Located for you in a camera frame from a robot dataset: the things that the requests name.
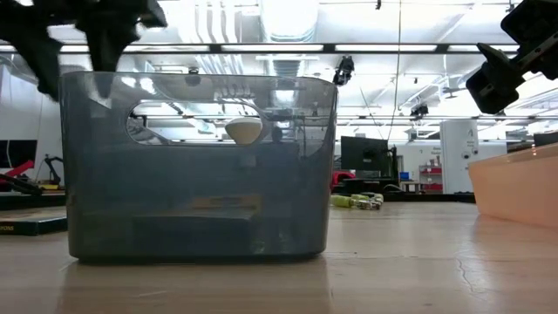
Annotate yellow-handled pliers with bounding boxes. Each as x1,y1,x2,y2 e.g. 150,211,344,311
330,194,381,212
350,191,385,204

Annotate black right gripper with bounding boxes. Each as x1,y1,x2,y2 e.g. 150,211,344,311
465,0,558,115

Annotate red background object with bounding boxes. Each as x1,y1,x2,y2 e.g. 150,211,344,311
330,170,357,193

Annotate black monitor on stand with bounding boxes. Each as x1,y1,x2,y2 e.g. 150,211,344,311
340,135,390,181

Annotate crayon box with crayon picture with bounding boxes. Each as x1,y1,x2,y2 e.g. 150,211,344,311
0,215,69,237

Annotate red bar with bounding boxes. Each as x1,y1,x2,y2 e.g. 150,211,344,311
0,160,36,181

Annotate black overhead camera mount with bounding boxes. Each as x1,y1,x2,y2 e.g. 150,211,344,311
332,55,356,86

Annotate orange translucent plastic bin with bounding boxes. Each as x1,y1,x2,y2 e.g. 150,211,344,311
468,142,558,231

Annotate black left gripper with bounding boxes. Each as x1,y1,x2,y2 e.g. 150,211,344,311
0,0,169,102

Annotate grey translucent plastic bin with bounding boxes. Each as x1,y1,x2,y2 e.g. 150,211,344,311
58,71,340,264

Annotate black wall screen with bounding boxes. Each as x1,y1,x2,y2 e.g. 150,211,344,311
0,139,38,169

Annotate black ceiling camera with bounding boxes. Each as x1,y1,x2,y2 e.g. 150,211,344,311
409,102,431,119

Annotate red shelf rack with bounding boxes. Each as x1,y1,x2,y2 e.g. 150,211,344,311
418,164,444,194

